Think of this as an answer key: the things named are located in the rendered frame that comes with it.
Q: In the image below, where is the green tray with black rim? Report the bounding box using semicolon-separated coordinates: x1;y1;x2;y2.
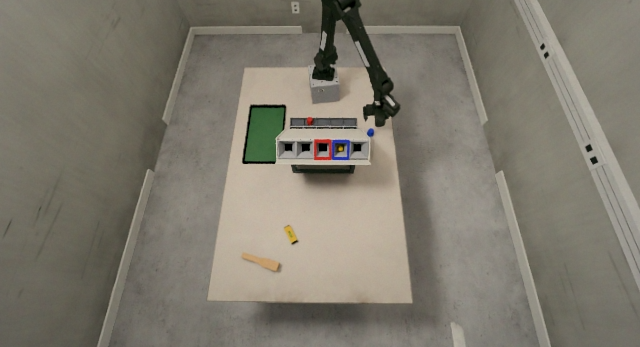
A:
242;105;286;164

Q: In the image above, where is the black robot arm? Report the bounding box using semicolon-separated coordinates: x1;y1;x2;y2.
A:
312;0;400;127

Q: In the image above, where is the yellow pocket level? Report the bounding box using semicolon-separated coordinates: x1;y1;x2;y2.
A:
284;225;298;244

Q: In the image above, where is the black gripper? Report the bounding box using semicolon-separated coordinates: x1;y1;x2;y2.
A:
363;104;390;122

